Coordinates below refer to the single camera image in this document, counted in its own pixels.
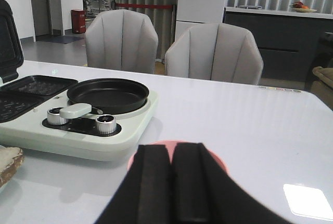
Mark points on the red trash bin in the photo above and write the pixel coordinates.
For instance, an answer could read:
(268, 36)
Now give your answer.
(78, 21)

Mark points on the green breakfast maker lid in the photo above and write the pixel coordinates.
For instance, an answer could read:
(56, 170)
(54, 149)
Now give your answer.
(11, 50)

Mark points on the fruit plate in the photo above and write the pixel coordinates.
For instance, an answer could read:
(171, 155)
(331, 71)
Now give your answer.
(298, 6)

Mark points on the left grey chair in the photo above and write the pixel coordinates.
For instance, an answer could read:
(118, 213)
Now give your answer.
(122, 40)

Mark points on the right silver control knob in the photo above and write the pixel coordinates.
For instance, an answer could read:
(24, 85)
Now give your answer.
(106, 124)

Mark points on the white cabinet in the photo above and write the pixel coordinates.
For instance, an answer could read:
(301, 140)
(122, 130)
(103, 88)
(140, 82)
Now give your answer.
(200, 5)

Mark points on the green breakfast maker base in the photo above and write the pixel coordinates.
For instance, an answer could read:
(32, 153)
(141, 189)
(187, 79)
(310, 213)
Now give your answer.
(24, 106)

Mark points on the grey chair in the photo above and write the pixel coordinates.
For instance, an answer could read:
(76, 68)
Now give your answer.
(215, 51)
(122, 40)

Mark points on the right grey chair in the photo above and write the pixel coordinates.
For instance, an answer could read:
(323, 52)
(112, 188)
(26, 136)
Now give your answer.
(215, 51)

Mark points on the red barrier belt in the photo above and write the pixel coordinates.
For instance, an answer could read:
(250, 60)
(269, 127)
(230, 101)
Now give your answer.
(142, 6)

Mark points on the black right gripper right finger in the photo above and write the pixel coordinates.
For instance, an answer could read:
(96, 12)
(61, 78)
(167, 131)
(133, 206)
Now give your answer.
(205, 193)

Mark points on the left silver control knob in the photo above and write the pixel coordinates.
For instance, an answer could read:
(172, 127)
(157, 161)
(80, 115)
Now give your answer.
(54, 118)

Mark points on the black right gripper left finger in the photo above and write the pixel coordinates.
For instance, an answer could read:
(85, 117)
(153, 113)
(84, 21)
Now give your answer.
(144, 194)

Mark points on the dark grey counter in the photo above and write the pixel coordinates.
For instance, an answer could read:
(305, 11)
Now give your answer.
(287, 41)

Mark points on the beige sofa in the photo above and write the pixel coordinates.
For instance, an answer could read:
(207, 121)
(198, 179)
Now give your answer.
(322, 87)

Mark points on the silver control knob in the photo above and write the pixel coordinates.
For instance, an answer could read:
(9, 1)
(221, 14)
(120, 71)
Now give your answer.
(54, 118)
(106, 124)

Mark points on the pink bowl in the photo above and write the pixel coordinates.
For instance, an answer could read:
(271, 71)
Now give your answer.
(170, 145)

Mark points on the black round frying pan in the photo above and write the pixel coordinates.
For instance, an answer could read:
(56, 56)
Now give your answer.
(108, 95)

